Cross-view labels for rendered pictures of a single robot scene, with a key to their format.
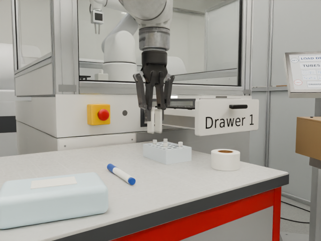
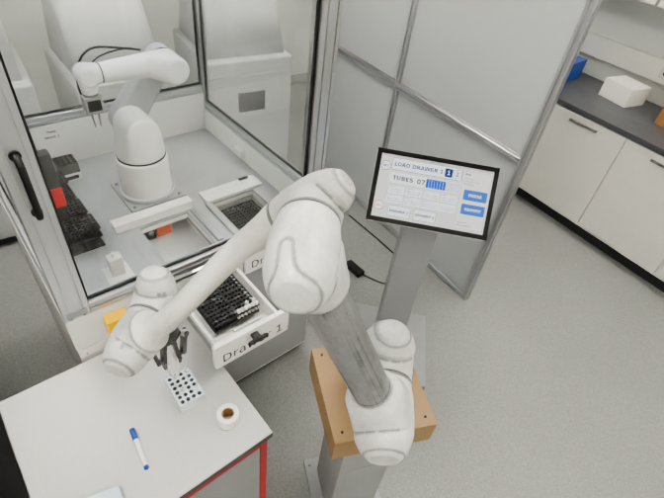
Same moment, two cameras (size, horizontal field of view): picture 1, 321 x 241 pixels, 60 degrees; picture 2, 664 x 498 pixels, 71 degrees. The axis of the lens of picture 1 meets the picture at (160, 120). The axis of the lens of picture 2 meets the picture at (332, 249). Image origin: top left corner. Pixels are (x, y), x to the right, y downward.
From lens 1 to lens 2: 1.26 m
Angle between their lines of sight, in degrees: 38
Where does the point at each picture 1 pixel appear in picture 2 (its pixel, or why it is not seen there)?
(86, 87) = (98, 303)
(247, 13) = (318, 128)
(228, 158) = (226, 425)
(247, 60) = not seen: hidden behind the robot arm
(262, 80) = (391, 67)
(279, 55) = (421, 41)
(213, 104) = (231, 343)
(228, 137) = not seen: hidden behind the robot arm
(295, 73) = (379, 188)
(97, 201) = not seen: outside the picture
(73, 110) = (88, 326)
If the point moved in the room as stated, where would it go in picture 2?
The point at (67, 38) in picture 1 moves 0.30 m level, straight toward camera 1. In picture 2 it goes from (63, 277) to (65, 360)
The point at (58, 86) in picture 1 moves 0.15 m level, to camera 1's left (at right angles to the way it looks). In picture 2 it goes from (66, 317) to (14, 317)
